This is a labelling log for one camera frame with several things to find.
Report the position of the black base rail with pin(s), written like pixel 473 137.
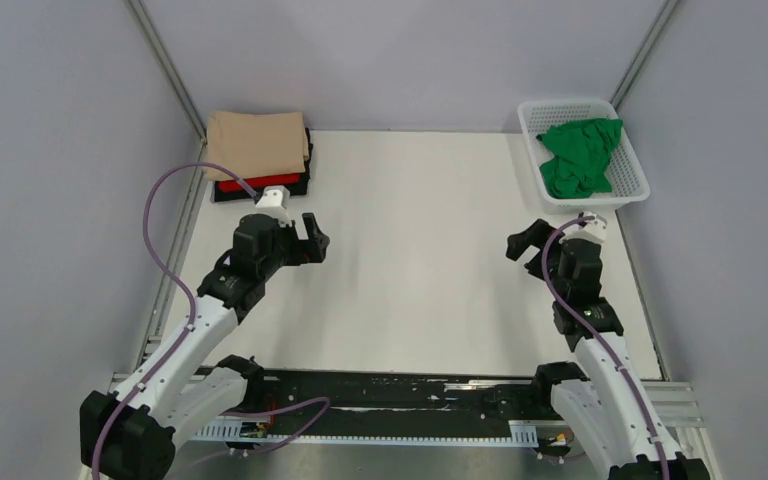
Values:
pixel 396 405

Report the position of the green t-shirt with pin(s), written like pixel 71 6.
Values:
pixel 581 154

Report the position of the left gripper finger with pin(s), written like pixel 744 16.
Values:
pixel 317 249
pixel 312 229

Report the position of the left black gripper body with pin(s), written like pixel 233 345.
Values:
pixel 288 249

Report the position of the beige folded t-shirt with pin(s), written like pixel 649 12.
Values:
pixel 254 146

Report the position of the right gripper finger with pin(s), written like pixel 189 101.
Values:
pixel 536 235
pixel 516 245

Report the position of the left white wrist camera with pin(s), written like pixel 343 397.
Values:
pixel 273 203

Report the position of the red folded t-shirt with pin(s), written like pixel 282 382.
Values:
pixel 229 186

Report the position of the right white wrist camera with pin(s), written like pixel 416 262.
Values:
pixel 590 227

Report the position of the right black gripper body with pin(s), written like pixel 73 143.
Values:
pixel 553 253

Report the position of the white plastic basket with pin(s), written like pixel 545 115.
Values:
pixel 625 173

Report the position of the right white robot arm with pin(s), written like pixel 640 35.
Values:
pixel 599 395

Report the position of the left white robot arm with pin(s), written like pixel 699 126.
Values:
pixel 135 431

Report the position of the black folded t-shirt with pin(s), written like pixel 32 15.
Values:
pixel 300 189

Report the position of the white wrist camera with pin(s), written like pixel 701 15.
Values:
pixel 273 203
pixel 590 227

